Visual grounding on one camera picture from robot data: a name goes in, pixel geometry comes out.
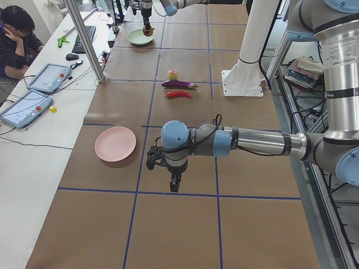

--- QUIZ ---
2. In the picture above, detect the upper blue teach pendant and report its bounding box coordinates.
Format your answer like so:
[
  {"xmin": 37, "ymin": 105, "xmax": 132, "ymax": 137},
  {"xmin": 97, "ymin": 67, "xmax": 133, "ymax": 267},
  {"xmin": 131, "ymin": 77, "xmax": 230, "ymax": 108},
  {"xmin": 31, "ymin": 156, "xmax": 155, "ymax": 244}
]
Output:
[{"xmin": 26, "ymin": 63, "xmax": 71, "ymax": 94}]

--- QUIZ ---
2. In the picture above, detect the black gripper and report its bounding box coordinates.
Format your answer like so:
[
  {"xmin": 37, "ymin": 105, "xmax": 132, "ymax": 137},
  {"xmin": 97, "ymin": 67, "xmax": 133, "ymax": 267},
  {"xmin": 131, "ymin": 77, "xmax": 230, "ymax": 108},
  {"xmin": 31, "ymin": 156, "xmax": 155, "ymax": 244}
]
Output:
[
  {"xmin": 140, "ymin": 0, "xmax": 152, "ymax": 34},
  {"xmin": 167, "ymin": 164, "xmax": 187, "ymax": 192}
]

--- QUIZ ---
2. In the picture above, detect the white pedestal column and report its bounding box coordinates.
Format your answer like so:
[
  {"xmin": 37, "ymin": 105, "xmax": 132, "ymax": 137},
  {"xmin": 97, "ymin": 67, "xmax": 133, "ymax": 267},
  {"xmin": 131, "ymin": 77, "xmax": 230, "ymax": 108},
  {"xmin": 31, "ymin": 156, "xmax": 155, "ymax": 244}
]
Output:
[{"xmin": 222, "ymin": 0, "xmax": 281, "ymax": 97}]

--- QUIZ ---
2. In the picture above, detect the stack of books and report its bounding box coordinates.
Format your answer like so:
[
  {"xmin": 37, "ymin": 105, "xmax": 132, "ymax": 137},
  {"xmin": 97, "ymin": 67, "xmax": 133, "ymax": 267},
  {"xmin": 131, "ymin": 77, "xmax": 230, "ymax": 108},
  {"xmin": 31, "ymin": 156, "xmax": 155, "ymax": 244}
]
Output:
[{"xmin": 283, "ymin": 56, "xmax": 324, "ymax": 89}]

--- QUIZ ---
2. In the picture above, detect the lower blue teach pendant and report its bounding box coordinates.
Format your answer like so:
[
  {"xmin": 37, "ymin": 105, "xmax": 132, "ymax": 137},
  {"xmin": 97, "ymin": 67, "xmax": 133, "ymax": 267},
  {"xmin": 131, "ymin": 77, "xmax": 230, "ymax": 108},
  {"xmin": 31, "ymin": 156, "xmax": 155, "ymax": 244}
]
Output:
[{"xmin": 1, "ymin": 90, "xmax": 53, "ymax": 129}]

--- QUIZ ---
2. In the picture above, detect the pink plate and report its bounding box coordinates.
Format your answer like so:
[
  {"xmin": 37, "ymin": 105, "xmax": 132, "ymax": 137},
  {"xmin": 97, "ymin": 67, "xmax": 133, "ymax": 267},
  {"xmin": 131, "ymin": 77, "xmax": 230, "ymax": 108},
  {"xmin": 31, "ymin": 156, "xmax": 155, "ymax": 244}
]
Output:
[{"xmin": 94, "ymin": 127, "xmax": 136, "ymax": 162}]

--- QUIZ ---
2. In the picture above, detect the blue teach pendant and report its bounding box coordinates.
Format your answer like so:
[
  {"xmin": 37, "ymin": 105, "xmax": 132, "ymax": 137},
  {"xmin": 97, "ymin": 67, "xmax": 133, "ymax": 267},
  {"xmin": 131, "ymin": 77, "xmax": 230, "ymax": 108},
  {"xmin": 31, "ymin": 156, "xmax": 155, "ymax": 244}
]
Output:
[
  {"xmin": 26, "ymin": 63, "xmax": 71, "ymax": 94},
  {"xmin": 1, "ymin": 90, "xmax": 53, "ymax": 129}
]

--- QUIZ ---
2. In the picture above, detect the black computer mouse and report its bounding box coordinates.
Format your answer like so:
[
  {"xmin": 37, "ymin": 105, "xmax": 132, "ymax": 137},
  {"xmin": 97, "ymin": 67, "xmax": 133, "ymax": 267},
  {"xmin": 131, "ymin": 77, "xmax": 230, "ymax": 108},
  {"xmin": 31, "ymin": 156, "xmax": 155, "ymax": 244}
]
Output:
[{"xmin": 66, "ymin": 53, "xmax": 79, "ymax": 61}]

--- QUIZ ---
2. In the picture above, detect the green plate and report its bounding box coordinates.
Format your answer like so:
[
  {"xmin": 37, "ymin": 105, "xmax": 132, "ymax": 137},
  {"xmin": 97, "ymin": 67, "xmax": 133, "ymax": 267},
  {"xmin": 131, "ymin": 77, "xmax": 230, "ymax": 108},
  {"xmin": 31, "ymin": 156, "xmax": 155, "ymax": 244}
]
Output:
[{"xmin": 127, "ymin": 29, "xmax": 154, "ymax": 46}]

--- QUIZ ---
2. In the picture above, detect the purple eggplant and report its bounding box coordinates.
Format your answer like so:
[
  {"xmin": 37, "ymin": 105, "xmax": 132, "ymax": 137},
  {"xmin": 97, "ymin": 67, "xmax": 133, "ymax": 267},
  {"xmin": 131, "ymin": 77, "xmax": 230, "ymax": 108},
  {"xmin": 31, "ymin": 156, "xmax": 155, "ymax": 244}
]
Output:
[{"xmin": 161, "ymin": 80, "xmax": 198, "ymax": 90}]

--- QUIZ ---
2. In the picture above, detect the green plastic tool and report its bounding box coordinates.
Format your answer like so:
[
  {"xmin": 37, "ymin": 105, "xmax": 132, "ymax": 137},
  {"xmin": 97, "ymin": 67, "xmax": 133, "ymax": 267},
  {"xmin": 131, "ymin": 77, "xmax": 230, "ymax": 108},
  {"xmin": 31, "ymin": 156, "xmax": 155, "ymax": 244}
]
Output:
[{"xmin": 57, "ymin": 36, "xmax": 70, "ymax": 48}]

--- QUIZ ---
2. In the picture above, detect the red yellow apple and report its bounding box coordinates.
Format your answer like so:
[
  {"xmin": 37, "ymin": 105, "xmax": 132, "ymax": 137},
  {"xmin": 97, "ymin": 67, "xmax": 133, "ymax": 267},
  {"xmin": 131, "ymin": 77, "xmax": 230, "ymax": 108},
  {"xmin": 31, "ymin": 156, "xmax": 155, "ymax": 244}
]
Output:
[{"xmin": 167, "ymin": 69, "xmax": 179, "ymax": 81}]

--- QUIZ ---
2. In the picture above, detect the small yellow toy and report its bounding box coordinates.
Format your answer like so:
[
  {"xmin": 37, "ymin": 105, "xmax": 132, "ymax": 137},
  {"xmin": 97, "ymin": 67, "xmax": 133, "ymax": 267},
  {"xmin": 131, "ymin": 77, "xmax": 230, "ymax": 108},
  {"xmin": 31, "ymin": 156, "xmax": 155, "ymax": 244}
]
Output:
[{"xmin": 49, "ymin": 106, "xmax": 57, "ymax": 113}]

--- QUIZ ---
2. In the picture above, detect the red chili pepper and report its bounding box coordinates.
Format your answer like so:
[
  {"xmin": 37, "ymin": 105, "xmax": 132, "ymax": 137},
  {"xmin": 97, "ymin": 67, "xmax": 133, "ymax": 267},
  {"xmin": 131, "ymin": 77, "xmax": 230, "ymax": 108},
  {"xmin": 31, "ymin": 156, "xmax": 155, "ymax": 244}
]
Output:
[{"xmin": 165, "ymin": 91, "xmax": 193, "ymax": 99}]

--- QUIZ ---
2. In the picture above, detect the pink peach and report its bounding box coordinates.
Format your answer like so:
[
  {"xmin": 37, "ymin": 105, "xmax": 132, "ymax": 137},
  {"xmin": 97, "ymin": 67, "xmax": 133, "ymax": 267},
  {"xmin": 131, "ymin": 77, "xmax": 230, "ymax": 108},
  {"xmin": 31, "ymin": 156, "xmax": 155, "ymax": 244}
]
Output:
[{"xmin": 142, "ymin": 27, "xmax": 154, "ymax": 37}]

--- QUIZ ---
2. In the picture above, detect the aluminium frame post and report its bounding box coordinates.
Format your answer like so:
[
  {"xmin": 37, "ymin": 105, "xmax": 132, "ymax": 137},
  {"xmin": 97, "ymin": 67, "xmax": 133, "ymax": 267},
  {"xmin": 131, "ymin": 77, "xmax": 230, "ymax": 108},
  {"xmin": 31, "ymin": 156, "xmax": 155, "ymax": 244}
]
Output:
[{"xmin": 65, "ymin": 1, "xmax": 109, "ymax": 86}]

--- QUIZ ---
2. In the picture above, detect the seated person in black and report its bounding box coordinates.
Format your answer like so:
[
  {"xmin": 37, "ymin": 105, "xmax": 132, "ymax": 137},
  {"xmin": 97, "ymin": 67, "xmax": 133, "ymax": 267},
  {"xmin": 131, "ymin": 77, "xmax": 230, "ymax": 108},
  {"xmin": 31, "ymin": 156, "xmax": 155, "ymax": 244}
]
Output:
[{"xmin": 1, "ymin": 5, "xmax": 44, "ymax": 79}]

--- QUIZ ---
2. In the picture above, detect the black keyboard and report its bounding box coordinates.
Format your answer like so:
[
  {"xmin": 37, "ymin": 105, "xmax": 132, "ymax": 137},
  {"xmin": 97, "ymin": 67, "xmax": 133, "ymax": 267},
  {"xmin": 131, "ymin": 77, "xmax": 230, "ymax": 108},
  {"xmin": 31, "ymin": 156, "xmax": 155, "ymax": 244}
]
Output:
[{"xmin": 71, "ymin": 25, "xmax": 97, "ymax": 54}]

